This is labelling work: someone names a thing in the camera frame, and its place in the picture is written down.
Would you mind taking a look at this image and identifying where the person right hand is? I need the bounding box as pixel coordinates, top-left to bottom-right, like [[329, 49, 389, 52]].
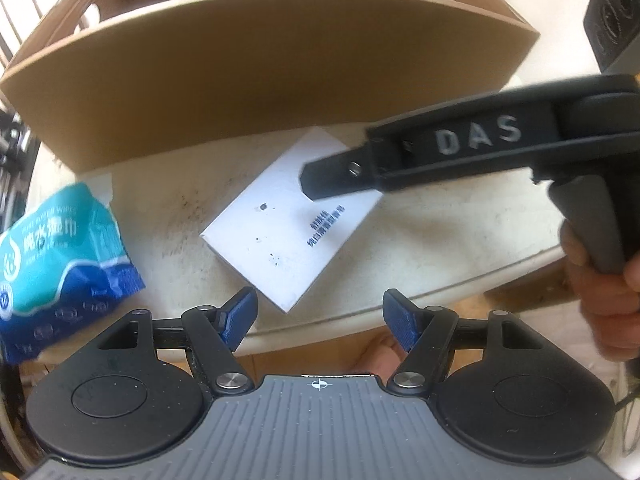
[[560, 221, 640, 362]]

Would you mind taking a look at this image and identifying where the white small carton box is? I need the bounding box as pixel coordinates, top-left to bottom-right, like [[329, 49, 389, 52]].
[[201, 127, 382, 312]]

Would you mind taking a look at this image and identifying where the blue wet wipes pack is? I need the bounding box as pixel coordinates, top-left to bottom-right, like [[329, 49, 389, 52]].
[[1, 182, 144, 365]]

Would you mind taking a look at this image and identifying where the brown cardboard box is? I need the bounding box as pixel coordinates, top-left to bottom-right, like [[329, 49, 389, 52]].
[[1, 0, 538, 172]]

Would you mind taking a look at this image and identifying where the metal window railing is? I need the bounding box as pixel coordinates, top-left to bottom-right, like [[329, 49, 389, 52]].
[[0, 0, 91, 68]]

